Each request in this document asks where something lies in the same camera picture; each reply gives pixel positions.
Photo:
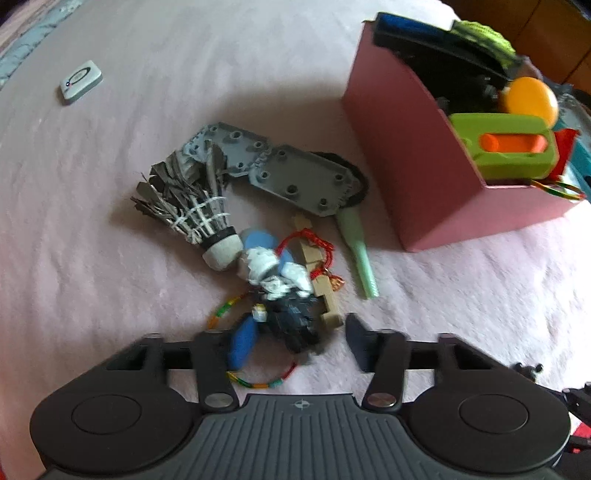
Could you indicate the brown wooden wardrobe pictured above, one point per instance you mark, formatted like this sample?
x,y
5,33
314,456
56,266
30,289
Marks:
x,y
554,27

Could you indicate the red dress doll figurine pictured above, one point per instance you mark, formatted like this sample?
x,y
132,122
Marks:
x,y
565,147

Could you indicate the light blue blanket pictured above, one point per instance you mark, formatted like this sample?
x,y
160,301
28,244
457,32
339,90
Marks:
x,y
18,60

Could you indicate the mint green plastic stick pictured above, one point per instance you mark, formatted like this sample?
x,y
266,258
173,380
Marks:
x,y
358,249

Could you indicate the teal plastic scoop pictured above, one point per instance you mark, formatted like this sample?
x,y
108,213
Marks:
x,y
582,157

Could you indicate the blue round toy piece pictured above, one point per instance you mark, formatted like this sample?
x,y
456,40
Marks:
x,y
261,240

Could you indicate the orange ping pong ball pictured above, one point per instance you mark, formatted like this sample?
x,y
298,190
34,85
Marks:
x,y
531,99

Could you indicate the green and orange toy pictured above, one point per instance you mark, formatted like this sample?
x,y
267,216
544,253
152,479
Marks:
x,y
508,161

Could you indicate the black plastic tray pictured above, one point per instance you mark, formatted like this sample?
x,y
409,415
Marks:
x,y
438,50

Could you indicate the pink cardboard box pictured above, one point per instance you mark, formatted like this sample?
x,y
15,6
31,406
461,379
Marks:
x,y
406,152

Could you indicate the grey feather shuttlecock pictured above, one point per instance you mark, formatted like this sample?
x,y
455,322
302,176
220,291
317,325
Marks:
x,y
203,217

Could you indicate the black and white figurine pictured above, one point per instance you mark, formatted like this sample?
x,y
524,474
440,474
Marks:
x,y
295,318

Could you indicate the wooden puzzle block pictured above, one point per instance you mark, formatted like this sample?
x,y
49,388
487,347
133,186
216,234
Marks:
x,y
330,304

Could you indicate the dark grey plastic plate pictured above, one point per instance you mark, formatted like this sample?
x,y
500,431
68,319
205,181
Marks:
x,y
300,180

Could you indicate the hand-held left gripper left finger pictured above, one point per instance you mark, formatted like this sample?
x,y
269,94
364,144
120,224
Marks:
x,y
242,344

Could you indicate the yellow plastic shuttlecock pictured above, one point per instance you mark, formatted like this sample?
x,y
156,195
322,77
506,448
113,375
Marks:
x,y
485,37

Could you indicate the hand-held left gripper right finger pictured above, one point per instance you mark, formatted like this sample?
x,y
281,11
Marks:
x,y
362,344

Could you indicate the white square device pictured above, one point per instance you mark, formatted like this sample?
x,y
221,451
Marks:
x,y
81,81

